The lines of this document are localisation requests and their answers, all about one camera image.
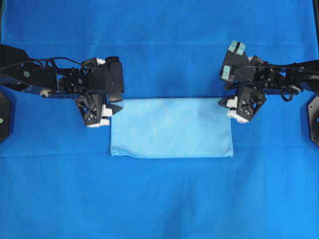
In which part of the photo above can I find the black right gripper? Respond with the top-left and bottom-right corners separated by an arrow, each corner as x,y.
218,86 -> 266,123

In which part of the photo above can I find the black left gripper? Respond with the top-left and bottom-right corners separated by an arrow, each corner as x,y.
75,94 -> 123,127

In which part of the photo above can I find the light blue towel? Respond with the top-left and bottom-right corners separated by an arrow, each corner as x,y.
110,98 -> 233,158

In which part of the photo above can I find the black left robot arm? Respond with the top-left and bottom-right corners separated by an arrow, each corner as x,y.
0,45 -> 124,127

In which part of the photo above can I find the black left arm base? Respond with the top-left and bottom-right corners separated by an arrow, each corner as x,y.
0,90 -> 12,143

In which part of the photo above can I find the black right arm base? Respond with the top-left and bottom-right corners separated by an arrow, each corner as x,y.
307,96 -> 319,146

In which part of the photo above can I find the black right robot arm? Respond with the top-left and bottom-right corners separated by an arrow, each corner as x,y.
219,60 -> 319,123

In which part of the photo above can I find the blue table cloth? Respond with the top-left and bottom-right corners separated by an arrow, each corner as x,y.
0,0 -> 319,239

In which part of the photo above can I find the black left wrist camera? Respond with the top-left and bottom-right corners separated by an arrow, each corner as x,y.
82,56 -> 124,103

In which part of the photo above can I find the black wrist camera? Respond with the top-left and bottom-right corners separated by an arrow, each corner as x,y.
82,56 -> 124,103
219,40 -> 265,90

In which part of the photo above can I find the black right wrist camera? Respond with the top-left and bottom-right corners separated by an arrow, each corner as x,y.
219,40 -> 265,90

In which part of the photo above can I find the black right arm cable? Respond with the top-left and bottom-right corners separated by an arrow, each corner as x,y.
249,63 -> 312,102

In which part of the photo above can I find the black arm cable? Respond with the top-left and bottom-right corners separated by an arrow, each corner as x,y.
0,57 -> 100,73
249,63 -> 312,102

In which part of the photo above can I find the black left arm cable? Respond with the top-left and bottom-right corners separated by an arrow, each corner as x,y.
0,57 -> 100,73

